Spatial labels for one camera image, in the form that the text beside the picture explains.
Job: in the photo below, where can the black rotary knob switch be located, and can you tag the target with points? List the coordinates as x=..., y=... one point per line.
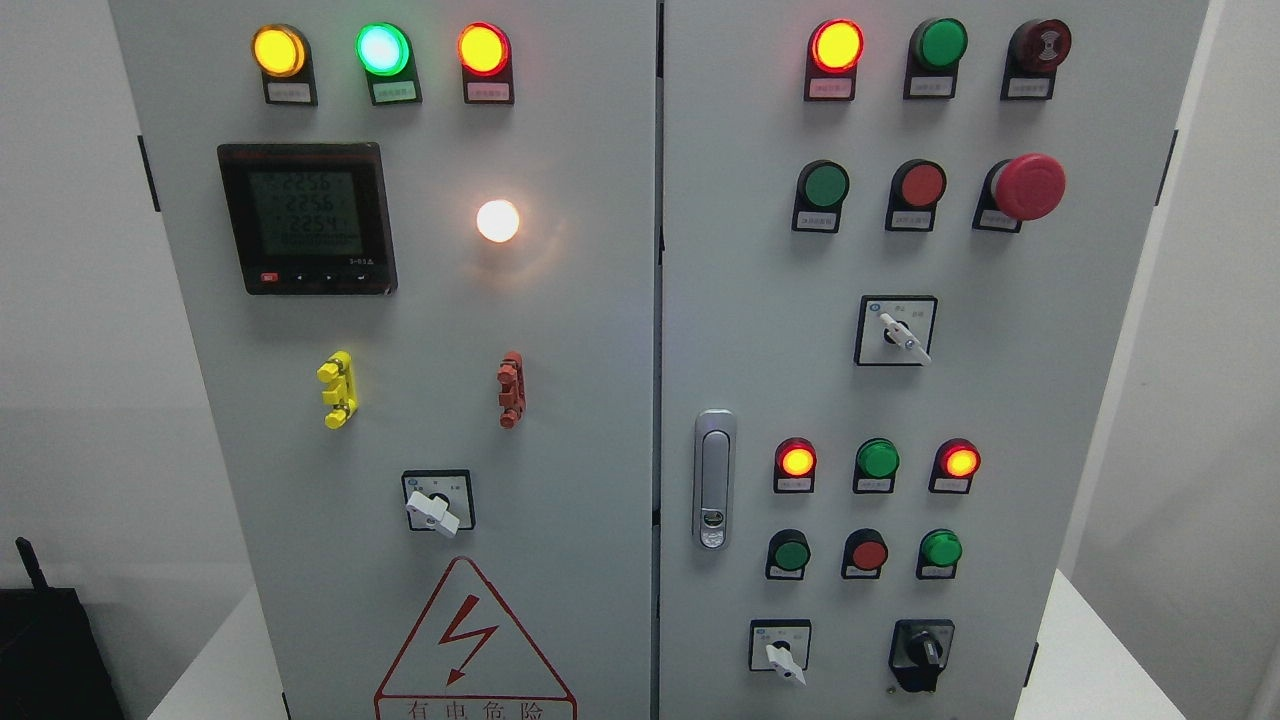
x=919, y=652

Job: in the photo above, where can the red terminal connector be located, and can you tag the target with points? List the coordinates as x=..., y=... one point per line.
x=512, y=392

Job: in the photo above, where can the red lit indicator lower left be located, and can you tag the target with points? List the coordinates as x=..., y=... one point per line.
x=795, y=467

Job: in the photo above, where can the white lit indicator lamp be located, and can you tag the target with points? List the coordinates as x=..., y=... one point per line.
x=498, y=220

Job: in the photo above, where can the green push button lower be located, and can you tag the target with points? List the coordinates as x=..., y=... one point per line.
x=787, y=555

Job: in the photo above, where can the green push button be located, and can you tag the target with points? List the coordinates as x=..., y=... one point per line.
x=787, y=555
x=821, y=188

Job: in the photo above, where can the green push button upper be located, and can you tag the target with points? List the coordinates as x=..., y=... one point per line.
x=821, y=188

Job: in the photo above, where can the grey left cabinet door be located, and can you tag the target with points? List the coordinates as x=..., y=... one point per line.
x=563, y=501

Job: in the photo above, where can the grey cabinet door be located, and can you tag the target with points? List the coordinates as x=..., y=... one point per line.
x=762, y=321
x=563, y=501

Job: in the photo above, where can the green indicator lower middle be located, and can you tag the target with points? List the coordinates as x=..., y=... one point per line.
x=876, y=465

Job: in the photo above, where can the grey right cabinet door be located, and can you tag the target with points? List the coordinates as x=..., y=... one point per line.
x=762, y=321

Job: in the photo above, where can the red push button lower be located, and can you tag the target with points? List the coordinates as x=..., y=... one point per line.
x=864, y=556

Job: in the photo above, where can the red push button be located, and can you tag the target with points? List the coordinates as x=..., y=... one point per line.
x=915, y=190
x=864, y=556

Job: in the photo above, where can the yellow terminal connector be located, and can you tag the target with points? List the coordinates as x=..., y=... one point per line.
x=340, y=393

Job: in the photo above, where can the red push button upper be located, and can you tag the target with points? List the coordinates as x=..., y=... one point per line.
x=915, y=190

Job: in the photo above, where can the red indicator lower right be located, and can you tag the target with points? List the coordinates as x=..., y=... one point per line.
x=955, y=464

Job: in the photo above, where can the red lit indicator light left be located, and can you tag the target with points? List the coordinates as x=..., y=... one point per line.
x=485, y=54

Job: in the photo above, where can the red electrical warning triangle sticker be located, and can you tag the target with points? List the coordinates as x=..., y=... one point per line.
x=469, y=657

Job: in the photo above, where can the green indicator bottom right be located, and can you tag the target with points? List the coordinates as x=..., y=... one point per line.
x=939, y=554

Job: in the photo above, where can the black digital power meter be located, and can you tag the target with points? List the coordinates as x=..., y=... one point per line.
x=309, y=218

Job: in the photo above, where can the red lit indicator top right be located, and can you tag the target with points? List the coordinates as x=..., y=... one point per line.
x=834, y=51

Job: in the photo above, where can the green lit indicator light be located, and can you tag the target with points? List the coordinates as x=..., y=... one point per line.
x=386, y=54

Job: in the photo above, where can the red emergency stop mushroom button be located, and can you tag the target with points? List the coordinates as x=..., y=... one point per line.
x=1019, y=190

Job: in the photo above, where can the green indicator light top right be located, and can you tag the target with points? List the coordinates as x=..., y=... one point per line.
x=934, y=53

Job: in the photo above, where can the yellow indicator light top left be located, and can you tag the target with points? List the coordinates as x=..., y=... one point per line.
x=284, y=58

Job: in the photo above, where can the dark red buzzer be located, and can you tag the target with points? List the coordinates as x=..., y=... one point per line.
x=1036, y=49

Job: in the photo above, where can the black device with antenna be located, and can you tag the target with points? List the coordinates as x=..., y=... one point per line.
x=51, y=667

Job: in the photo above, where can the silver door latch handle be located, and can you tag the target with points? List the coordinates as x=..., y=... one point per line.
x=712, y=477

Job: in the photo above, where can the white selector switch left door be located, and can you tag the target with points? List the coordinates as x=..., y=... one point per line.
x=439, y=501

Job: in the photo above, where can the white selector switch upper right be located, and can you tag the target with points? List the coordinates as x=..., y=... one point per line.
x=895, y=330

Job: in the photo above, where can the white selector switch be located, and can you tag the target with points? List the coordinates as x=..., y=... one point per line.
x=780, y=646
x=895, y=330

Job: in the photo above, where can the white selector switch bottom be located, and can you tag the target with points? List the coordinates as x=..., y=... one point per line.
x=780, y=646

